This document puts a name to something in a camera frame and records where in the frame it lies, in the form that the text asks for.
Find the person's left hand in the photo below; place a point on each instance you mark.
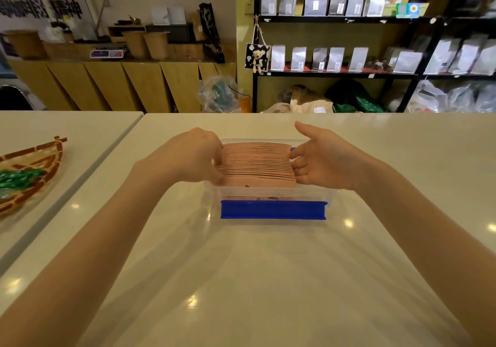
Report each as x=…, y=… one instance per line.
x=176, y=158

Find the person's right hand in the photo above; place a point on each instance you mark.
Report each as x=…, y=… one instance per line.
x=333, y=162

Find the person's left thumb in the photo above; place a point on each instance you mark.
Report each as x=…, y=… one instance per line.
x=215, y=177

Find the person's right thumb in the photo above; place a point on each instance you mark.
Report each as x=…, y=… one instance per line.
x=307, y=130

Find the stack of pink paper packets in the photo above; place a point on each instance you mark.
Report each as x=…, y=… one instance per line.
x=255, y=164

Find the person's right forearm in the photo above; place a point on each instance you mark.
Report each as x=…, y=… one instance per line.
x=430, y=234

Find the person's left forearm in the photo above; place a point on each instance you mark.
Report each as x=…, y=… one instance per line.
x=73, y=257

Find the white cloth bag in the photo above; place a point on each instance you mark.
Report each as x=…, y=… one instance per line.
x=306, y=104

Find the green plastic bag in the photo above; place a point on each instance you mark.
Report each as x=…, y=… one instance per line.
x=356, y=100

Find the clear plastic box blue latch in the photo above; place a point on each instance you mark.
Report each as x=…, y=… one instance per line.
x=271, y=210

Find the clear plastic bag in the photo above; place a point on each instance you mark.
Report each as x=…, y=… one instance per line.
x=217, y=95

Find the black tote bag with bear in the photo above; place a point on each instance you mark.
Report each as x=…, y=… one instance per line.
x=256, y=58

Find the black metal shelf rack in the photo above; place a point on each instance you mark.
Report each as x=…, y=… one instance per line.
x=410, y=74

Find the black heat sealer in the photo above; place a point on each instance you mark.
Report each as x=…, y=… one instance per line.
x=215, y=53

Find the wooden counter cabinet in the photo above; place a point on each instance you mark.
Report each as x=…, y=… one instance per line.
x=116, y=83

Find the kraft paper bucket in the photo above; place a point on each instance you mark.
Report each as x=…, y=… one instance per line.
x=25, y=44
x=135, y=44
x=157, y=46

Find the tall black patterned box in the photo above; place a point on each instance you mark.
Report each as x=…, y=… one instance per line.
x=208, y=23

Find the pile of clear plastic bags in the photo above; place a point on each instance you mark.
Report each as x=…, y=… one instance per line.
x=453, y=96

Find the black storage box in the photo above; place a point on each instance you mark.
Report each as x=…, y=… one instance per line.
x=170, y=32

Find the green yellow flower box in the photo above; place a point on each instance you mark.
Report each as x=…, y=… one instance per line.
x=407, y=9

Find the white digital scale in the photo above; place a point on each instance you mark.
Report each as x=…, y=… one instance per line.
x=106, y=53

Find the white paper pouch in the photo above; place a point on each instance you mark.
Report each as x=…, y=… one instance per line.
x=159, y=15
x=177, y=15

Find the small wooden shelf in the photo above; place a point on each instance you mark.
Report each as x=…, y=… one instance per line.
x=124, y=32

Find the woven bamboo basket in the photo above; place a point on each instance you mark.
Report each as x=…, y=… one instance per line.
x=42, y=164

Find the green wrapped packets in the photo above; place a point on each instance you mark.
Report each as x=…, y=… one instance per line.
x=17, y=179

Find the black chair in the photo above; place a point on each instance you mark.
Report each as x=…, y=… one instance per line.
x=13, y=98

